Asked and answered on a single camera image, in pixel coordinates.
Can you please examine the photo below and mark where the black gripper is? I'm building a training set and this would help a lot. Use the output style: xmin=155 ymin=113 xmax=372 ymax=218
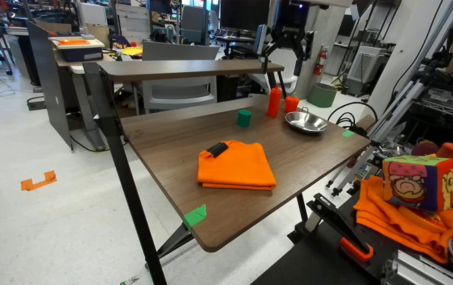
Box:
xmin=262 ymin=26 xmax=315 ymax=75

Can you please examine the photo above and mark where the shallow silver pot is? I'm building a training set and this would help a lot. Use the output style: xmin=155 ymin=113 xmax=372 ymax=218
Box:
xmin=284 ymin=107 xmax=330 ymax=136

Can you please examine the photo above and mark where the small black rectangular object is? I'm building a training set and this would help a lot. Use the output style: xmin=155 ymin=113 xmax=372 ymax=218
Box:
xmin=206 ymin=140 xmax=230 ymax=158

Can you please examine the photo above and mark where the red fire extinguisher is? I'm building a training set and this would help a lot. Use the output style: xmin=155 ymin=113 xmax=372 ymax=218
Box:
xmin=312 ymin=45 xmax=330 ymax=79

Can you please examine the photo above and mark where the orange squeeze bottle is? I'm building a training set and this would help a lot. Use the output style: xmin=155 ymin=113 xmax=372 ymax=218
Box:
xmin=266 ymin=85 xmax=284 ymax=118

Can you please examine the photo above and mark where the green bin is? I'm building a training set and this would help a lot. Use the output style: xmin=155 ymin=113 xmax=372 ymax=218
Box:
xmin=306 ymin=82 xmax=339 ymax=109

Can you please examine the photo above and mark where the black computer monitor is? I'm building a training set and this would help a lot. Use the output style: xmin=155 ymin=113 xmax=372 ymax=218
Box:
xmin=219 ymin=0 xmax=271 ymax=31

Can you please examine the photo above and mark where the raised wooden shelf board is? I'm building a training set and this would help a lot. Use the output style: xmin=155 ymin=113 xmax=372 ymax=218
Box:
xmin=97 ymin=58 xmax=287 ymax=82

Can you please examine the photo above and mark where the grey chair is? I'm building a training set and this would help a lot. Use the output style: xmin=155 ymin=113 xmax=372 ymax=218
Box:
xmin=140 ymin=39 xmax=222 ymax=113

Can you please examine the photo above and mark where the folded orange cloth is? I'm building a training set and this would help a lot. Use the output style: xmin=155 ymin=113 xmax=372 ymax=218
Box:
xmin=197 ymin=139 xmax=279 ymax=193

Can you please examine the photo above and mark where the colourful plush cube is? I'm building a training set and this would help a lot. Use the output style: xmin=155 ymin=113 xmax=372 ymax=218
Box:
xmin=382 ymin=153 xmax=453 ymax=213

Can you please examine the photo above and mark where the red and orange plush toy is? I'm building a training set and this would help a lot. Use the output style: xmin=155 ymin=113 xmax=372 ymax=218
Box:
xmin=412 ymin=137 xmax=453 ymax=161

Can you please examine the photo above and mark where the pile of orange cloths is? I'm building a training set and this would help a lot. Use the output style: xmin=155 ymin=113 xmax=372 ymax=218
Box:
xmin=352 ymin=174 xmax=453 ymax=265

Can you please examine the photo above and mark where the box with orange lid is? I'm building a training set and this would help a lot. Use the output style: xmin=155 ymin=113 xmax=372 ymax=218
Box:
xmin=48 ymin=34 xmax=106 ymax=63

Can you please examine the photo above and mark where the dark grey desk panel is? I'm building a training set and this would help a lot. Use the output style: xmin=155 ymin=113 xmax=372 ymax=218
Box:
xmin=27 ymin=20 xmax=76 ymax=151

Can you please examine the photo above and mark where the orange floor tape marker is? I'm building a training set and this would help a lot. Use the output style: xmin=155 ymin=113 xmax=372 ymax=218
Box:
xmin=19 ymin=169 xmax=59 ymax=193

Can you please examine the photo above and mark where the black cable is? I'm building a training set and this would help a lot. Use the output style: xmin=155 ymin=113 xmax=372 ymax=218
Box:
xmin=325 ymin=99 xmax=380 ymax=128

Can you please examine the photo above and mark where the aluminium profile frame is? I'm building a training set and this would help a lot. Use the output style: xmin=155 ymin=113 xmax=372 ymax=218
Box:
xmin=325 ymin=0 xmax=453 ymax=197

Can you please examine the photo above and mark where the black clamp with orange handle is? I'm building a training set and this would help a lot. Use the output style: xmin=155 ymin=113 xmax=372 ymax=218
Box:
xmin=306 ymin=191 xmax=376 ymax=265

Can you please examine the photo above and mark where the black metal table frame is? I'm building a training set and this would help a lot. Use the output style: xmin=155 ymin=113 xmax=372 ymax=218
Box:
xmin=83 ymin=61 xmax=170 ymax=285

